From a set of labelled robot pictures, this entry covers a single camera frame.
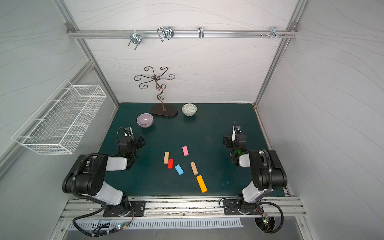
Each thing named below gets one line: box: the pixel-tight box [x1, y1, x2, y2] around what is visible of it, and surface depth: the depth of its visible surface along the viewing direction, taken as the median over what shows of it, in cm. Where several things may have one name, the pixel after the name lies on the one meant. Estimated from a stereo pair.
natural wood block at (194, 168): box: [190, 161, 199, 176], surface depth 88 cm
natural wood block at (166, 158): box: [163, 152, 170, 165], surface depth 92 cm
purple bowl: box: [136, 112, 154, 128], surface depth 107 cm
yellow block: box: [196, 174, 208, 194], surface depth 82 cm
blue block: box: [174, 164, 185, 176], surface depth 88 cm
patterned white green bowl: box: [181, 103, 198, 117], surface depth 117 cm
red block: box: [167, 158, 174, 169], surface depth 89 cm
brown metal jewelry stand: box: [134, 66, 178, 117], surface depth 103 cm
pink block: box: [182, 145, 189, 157], surface depth 95 cm
